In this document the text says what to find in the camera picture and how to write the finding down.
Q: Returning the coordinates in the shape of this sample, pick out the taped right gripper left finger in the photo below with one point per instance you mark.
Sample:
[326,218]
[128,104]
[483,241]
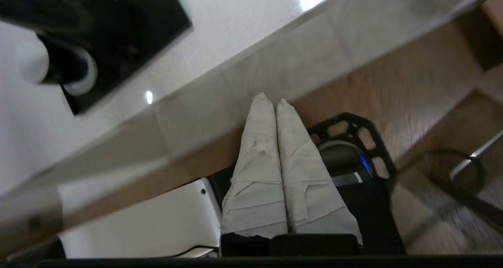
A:
[255,181]

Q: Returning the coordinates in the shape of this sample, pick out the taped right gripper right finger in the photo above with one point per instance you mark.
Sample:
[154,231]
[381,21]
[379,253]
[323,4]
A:
[310,189]

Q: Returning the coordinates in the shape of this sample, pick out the black electric kettle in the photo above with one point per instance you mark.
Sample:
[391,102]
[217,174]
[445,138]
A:
[39,4]

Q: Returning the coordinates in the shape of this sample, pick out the white saucer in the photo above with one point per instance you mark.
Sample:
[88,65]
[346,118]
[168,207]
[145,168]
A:
[88,79]

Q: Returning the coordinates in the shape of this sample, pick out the black cup white inside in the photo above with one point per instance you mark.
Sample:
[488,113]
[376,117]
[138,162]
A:
[59,65]

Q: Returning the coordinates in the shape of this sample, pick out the black robot chassis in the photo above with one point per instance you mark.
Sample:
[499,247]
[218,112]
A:
[373,213]

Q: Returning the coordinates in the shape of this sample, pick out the silver metal bar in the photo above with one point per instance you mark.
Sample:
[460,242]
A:
[471,160]

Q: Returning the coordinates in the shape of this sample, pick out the black rectangular serving tray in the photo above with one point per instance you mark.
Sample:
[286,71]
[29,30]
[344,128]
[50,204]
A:
[157,20]

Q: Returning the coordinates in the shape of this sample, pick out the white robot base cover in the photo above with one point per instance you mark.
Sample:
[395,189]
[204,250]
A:
[137,221]

